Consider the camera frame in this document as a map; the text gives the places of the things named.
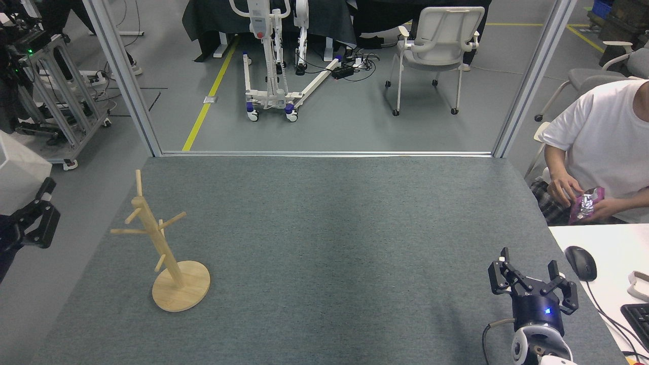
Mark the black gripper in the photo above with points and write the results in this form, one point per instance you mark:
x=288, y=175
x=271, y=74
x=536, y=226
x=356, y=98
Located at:
x=6, y=243
x=535, y=312

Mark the black computer mouse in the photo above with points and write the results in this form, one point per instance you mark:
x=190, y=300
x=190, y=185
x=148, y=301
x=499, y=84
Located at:
x=580, y=263

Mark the white faceted cup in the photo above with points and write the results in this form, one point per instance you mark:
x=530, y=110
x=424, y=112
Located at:
x=20, y=172

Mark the pink snack bag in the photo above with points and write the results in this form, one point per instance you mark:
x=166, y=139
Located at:
x=585, y=205

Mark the person's left forearm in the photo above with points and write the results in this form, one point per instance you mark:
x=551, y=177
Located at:
x=638, y=202

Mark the person's right forearm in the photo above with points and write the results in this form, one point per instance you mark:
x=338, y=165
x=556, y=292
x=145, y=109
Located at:
x=556, y=159

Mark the wooden cup rack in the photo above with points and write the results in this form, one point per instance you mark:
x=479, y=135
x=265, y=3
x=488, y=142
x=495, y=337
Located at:
x=152, y=228

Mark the person's right hand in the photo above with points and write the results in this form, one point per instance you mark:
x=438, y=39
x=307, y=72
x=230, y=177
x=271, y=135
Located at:
x=560, y=190

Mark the person's left hand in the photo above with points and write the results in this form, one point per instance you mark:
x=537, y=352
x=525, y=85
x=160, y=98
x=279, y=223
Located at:
x=613, y=210

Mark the white desk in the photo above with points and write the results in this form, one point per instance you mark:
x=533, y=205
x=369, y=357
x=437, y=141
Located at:
x=618, y=248

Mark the white curved plastic object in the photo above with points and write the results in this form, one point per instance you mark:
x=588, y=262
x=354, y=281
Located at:
x=636, y=286

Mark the black keyboard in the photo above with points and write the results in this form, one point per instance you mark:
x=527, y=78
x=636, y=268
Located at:
x=639, y=324

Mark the black robot equipment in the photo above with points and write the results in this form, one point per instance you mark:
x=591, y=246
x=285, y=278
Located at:
x=15, y=76

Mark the white power strip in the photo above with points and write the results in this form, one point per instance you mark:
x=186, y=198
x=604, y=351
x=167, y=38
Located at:
x=94, y=78

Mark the silver floor socket plate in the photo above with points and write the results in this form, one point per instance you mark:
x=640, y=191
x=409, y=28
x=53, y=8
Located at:
x=210, y=99

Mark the white stand on wheels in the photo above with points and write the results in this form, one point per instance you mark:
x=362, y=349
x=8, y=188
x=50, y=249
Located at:
x=268, y=96

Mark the white office chair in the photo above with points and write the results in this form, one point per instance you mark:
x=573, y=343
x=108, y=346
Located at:
x=441, y=30

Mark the dark stacked crates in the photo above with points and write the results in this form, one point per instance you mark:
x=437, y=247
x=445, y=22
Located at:
x=628, y=20

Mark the black power strip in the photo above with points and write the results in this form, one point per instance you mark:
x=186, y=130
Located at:
x=343, y=72

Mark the blue plastic bin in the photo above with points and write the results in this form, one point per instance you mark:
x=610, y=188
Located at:
x=602, y=7

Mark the black cloth covered table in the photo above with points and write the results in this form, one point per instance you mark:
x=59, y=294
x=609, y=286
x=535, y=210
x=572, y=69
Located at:
x=375, y=20
x=324, y=20

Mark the metal frame cart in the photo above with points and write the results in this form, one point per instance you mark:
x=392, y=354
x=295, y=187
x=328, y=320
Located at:
x=66, y=101

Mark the silver frame post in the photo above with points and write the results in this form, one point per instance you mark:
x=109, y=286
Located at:
x=127, y=81
x=532, y=81

